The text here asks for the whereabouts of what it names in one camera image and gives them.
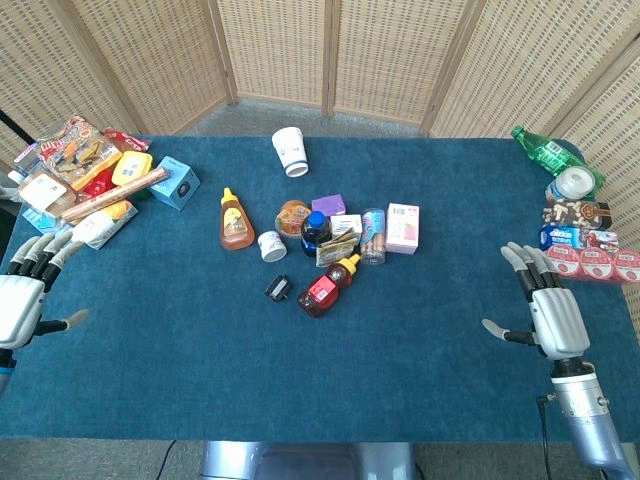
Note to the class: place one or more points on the orange jelly cup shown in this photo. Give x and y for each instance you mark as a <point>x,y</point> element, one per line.
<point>289,220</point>

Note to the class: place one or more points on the blue white snack packet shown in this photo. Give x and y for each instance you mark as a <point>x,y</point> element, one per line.
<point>575,236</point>

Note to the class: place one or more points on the red foil pouch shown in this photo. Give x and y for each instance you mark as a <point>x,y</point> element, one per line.
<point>102,185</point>

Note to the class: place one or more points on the light blue wipes packet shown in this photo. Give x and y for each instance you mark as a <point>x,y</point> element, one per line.
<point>42,220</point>

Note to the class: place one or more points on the bread pack white label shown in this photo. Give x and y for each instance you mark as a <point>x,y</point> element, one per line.
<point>45,192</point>

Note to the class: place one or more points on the blue table cloth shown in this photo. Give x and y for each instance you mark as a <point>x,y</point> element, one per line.
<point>320,375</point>

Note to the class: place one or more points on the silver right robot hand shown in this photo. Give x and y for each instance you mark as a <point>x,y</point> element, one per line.
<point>560,320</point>

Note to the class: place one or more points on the brown nut chocolate box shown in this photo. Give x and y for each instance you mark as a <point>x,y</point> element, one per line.
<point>575,215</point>

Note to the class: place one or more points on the clear jar white lid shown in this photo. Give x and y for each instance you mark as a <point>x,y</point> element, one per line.
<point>572,182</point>

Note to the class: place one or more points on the honey bottle yellow label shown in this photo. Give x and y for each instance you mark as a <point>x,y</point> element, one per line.
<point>235,225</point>

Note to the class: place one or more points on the silver-blue right robot arm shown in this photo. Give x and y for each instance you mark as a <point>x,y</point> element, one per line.
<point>585,415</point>

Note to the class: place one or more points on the white paper cup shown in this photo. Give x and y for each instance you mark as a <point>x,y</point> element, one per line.
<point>290,150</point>

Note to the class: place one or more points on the long brown snack tube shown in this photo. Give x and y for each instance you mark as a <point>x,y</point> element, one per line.
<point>115,192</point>

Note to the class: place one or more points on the light blue cardboard box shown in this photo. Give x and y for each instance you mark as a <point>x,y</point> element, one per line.
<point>175,187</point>

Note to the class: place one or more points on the clear plastic packet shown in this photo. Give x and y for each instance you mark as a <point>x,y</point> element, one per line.
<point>25,160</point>

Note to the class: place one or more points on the clear biscuit stick canister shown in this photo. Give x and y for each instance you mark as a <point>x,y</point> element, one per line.
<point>373,235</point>

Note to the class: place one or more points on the small black white clip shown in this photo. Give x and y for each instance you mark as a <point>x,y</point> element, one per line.
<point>277,288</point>

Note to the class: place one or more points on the green soda bottle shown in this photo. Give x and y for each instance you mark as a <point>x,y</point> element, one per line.
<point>547,150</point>

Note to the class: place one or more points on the small purple box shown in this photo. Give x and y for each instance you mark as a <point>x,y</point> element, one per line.
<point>329,205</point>

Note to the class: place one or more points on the small white box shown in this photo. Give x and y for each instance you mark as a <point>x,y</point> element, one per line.
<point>347,222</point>

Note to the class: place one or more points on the silver-blue robot torso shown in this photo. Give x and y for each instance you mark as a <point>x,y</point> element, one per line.
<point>305,460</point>

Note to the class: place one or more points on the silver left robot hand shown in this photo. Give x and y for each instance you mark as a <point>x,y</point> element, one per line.
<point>20,310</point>

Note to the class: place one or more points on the yellow plastic box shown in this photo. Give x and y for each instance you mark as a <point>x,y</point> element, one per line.
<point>131,167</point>

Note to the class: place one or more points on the red snack packet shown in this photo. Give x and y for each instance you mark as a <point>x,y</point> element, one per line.
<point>130,140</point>

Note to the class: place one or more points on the bamboo folding screen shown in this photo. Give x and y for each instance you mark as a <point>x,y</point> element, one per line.
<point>275,50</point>

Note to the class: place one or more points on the small white plastic jar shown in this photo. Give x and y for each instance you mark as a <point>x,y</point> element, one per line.
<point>272,247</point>

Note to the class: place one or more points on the cola bottle blue cap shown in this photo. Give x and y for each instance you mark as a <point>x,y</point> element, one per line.
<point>315,235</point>

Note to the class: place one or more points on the yellow-green seasoning sachet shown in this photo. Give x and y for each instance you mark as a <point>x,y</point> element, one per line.
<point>335,252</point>

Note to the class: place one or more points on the honey bottle red label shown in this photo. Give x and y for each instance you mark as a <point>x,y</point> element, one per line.
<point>320,295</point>

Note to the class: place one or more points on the pink and white box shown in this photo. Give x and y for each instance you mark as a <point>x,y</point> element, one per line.
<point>402,227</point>

